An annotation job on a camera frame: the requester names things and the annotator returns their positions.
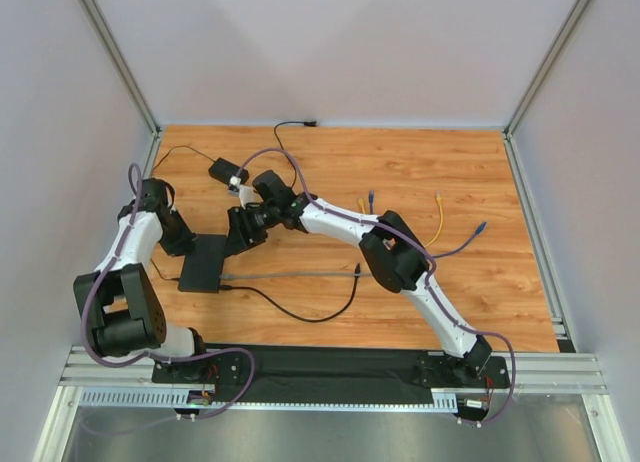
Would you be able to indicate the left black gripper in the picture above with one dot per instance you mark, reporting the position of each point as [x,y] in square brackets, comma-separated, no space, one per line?
[181,237]

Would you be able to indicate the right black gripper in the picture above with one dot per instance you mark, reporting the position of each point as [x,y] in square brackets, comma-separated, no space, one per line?
[245,227]

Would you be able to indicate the black network switch box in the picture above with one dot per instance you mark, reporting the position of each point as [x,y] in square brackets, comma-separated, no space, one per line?
[203,266]

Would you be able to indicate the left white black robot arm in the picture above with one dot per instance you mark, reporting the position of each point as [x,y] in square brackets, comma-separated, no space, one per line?
[122,320]

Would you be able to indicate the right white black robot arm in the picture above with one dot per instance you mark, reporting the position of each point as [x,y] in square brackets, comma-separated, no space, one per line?
[395,257]

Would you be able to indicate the black power adapter brick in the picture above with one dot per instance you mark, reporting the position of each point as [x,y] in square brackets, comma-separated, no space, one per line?
[223,170]

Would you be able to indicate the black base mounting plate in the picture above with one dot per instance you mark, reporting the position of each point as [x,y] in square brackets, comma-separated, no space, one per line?
[418,367]

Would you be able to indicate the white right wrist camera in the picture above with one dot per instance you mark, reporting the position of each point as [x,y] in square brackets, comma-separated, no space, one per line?
[245,194]

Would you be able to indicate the grey slotted cable duct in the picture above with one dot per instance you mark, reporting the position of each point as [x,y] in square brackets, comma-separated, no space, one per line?
[183,398]

